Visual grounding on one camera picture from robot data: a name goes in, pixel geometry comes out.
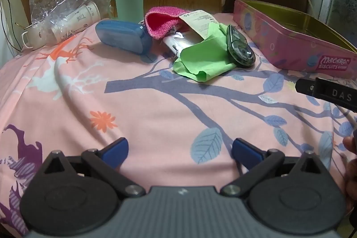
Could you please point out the white plastic packet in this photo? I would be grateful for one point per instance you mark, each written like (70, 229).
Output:
(178, 44)

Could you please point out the green cloth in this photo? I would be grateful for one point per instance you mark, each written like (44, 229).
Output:
(203, 56)

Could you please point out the pink biscuit tin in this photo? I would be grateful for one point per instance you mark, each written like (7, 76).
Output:
(290, 45)

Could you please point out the green plastic cup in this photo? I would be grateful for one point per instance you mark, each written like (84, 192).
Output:
(128, 5)

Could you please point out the white printed tumbler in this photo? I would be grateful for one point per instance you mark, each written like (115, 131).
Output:
(76, 22)

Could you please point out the pink printed bed sheet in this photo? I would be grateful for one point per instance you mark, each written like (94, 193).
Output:
(139, 104)

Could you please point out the person's right hand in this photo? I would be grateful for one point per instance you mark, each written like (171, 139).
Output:
(350, 176)

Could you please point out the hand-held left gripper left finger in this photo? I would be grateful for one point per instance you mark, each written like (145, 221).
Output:
(118, 150)

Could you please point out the white paper label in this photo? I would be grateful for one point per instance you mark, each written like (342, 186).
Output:
(199, 22)

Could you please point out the white mug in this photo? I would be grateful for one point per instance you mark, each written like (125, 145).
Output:
(35, 37)

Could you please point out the pink fuzzy cloth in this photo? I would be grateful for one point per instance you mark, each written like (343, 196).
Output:
(161, 22)

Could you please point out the blue glasses case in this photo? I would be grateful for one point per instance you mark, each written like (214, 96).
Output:
(122, 36)

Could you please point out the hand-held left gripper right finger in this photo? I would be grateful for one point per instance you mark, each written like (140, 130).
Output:
(244, 151)

